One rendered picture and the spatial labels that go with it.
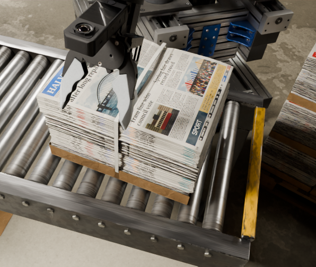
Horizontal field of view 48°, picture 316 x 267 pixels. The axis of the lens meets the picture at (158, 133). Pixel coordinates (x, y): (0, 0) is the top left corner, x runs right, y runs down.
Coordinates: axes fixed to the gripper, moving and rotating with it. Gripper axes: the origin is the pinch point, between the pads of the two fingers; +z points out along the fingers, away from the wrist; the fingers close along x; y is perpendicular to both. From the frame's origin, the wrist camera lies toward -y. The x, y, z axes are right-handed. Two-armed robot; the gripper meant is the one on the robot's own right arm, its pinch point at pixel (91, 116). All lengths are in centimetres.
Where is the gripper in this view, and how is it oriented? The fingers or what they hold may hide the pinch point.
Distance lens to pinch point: 59.2
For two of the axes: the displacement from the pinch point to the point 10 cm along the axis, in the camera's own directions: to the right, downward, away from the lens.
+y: 2.6, -2.9, 9.2
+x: -9.3, -3.2, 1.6
